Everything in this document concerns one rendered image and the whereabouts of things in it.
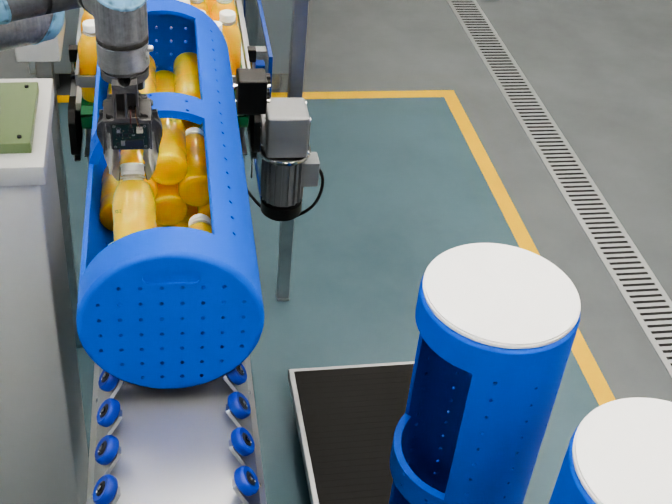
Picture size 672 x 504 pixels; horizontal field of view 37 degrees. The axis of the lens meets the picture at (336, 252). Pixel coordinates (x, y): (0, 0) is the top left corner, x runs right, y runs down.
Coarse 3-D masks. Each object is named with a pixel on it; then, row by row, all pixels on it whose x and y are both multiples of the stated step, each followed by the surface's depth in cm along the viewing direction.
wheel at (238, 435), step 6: (234, 432) 151; (240, 432) 151; (246, 432) 153; (234, 438) 150; (240, 438) 150; (246, 438) 151; (252, 438) 153; (234, 444) 150; (240, 444) 149; (246, 444) 150; (252, 444) 152; (240, 450) 150; (246, 450) 150; (252, 450) 151
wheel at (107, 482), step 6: (108, 474) 143; (102, 480) 143; (108, 480) 141; (114, 480) 142; (96, 486) 143; (102, 486) 142; (108, 486) 141; (114, 486) 141; (96, 492) 142; (102, 492) 141; (108, 492) 140; (114, 492) 141; (96, 498) 142; (102, 498) 140; (108, 498) 141
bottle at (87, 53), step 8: (80, 40) 230; (88, 40) 229; (80, 48) 230; (88, 48) 230; (80, 56) 232; (88, 56) 230; (96, 56) 231; (80, 64) 233; (88, 64) 232; (96, 64) 232; (80, 72) 235; (88, 72) 233; (88, 88) 236; (88, 96) 237
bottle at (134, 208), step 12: (132, 180) 158; (120, 192) 157; (132, 192) 157; (144, 192) 158; (120, 204) 157; (132, 204) 156; (144, 204) 157; (120, 216) 157; (132, 216) 156; (144, 216) 157; (120, 228) 157; (132, 228) 156; (144, 228) 157
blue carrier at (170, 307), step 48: (192, 48) 217; (96, 96) 197; (192, 96) 180; (96, 144) 177; (240, 144) 186; (96, 192) 183; (240, 192) 168; (96, 240) 174; (144, 240) 146; (192, 240) 146; (240, 240) 155; (96, 288) 145; (144, 288) 146; (192, 288) 148; (240, 288) 149; (96, 336) 151; (144, 336) 152; (192, 336) 154; (240, 336) 155; (144, 384) 158; (192, 384) 160
